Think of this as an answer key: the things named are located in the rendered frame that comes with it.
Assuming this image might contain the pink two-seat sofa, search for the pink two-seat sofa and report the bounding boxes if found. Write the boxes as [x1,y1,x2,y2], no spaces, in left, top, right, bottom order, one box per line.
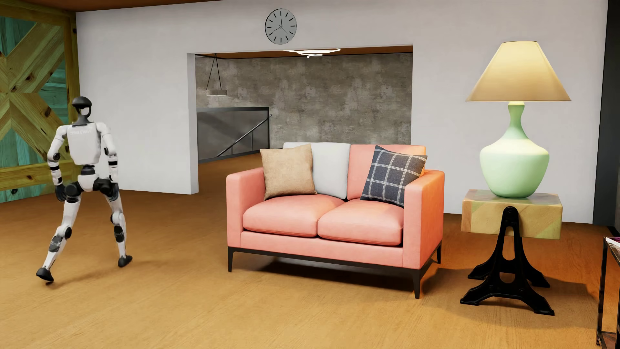
[226,144,445,300]

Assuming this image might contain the white left robot leg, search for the white left robot leg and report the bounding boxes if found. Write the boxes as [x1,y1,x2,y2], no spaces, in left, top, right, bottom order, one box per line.
[94,178,133,268]

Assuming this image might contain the white robot leg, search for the white robot leg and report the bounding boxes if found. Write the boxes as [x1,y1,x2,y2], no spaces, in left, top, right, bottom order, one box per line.
[35,181,83,283]
[94,178,133,268]

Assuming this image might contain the white right robot leg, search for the white right robot leg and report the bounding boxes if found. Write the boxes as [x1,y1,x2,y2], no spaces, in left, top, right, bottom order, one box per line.
[35,181,83,283]

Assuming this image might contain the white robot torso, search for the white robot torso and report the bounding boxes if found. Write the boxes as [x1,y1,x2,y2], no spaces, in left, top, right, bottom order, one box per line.
[66,122,103,193]

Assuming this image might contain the black robot head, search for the black robot head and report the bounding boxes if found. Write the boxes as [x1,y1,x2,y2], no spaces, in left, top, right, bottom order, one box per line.
[72,96,93,126]

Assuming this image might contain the wooden barn door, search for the wooden barn door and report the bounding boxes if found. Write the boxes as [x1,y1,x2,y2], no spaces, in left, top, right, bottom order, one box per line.
[0,0,82,204]

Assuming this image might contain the glass stair railing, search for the glass stair railing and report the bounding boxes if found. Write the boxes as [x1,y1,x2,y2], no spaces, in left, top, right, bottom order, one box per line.
[196,107,272,164]

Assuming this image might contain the hanging pendant lamp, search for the hanging pendant lamp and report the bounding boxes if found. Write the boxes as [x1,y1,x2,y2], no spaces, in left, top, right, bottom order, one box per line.
[205,53,228,97]

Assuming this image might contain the beige cushion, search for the beige cushion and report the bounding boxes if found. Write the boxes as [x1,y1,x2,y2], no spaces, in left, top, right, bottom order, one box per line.
[260,144,317,201]

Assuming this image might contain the white cushion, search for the white cushion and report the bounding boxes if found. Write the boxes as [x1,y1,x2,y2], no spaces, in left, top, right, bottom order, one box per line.
[283,142,351,200]

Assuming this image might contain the dark plaid cushion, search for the dark plaid cushion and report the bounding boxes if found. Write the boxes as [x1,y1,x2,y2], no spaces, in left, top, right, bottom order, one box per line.
[360,145,428,208]

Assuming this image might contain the wooden side table black base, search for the wooden side table black base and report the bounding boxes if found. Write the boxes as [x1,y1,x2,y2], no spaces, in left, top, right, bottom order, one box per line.
[459,189,563,317]

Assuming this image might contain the green table lamp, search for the green table lamp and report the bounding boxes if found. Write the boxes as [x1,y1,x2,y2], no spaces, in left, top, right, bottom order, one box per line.
[465,41,572,199]

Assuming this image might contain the round grey wall clock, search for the round grey wall clock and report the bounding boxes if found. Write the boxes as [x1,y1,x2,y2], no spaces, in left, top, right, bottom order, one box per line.
[264,8,297,45]

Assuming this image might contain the black metal frame table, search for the black metal frame table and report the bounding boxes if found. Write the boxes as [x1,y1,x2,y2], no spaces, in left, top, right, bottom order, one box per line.
[595,236,620,349]

